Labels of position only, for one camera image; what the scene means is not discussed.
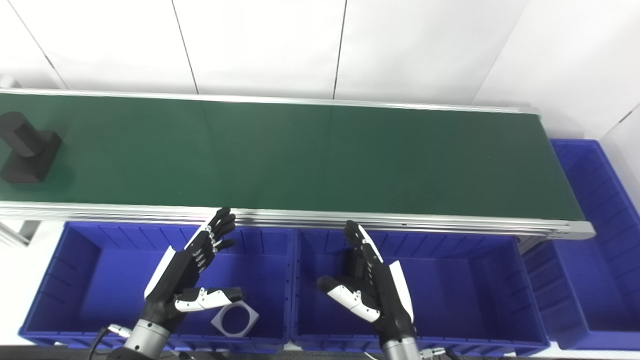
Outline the blue plastic bin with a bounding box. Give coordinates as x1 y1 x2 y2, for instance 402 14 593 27
19 221 296 354
290 227 551 357
520 139 640 351

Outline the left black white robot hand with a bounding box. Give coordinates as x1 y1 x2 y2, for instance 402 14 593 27
140 207 245 332

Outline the green conveyor belt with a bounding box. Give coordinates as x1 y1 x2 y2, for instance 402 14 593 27
0 88 596 241

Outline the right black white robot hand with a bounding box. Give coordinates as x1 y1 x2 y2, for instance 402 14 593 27
316 220 417 343

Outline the black cylinder-on-block part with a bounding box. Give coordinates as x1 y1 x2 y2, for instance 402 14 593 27
0 111 64 184

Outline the aluminium conveyor leg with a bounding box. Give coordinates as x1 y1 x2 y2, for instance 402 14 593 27
0 219 42 247

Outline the grey square plate round hole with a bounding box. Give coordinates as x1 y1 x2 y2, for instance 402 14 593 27
210 301 260 339

